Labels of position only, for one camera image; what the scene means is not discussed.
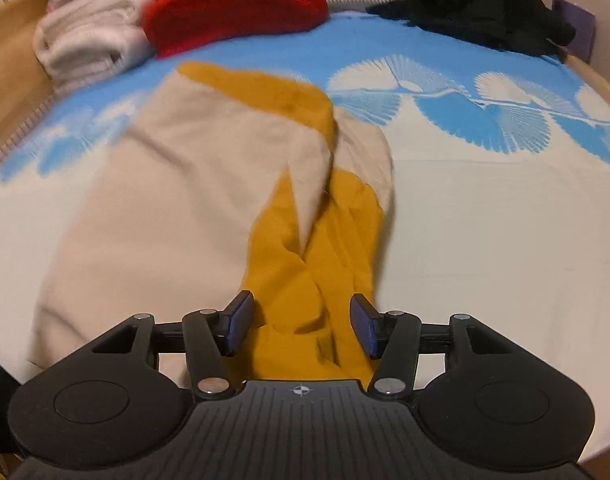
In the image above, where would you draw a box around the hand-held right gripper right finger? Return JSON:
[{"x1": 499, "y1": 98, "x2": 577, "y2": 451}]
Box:
[{"x1": 349, "y1": 294, "x2": 506, "y2": 401}]

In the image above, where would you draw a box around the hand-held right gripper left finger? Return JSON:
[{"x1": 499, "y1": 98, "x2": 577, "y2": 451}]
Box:
[{"x1": 90, "y1": 290, "x2": 256, "y2": 403}]

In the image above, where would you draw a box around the beige and mustard hooded jacket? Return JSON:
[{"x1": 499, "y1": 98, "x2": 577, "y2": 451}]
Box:
[{"x1": 28, "y1": 60, "x2": 397, "y2": 382}]

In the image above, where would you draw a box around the blue and white patterned bedsheet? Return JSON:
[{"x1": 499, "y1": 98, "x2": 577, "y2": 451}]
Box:
[{"x1": 0, "y1": 9, "x2": 610, "y2": 466}]

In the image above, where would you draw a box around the red folded blanket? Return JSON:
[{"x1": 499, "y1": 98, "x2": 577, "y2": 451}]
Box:
[{"x1": 142, "y1": 0, "x2": 331, "y2": 59}]

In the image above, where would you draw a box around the white folded blanket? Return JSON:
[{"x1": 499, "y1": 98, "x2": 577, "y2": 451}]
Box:
[{"x1": 32, "y1": 0, "x2": 159, "y2": 89}]

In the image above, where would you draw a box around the wooden headboard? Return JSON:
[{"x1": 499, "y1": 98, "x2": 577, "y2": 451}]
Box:
[{"x1": 0, "y1": 0, "x2": 61, "y2": 173}]

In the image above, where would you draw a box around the black garment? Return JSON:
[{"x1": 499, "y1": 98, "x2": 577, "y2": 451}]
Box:
[{"x1": 365, "y1": 0, "x2": 579, "y2": 59}]

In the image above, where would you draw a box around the purple board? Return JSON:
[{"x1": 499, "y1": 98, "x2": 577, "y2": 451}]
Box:
[{"x1": 552, "y1": 0, "x2": 597, "y2": 64}]

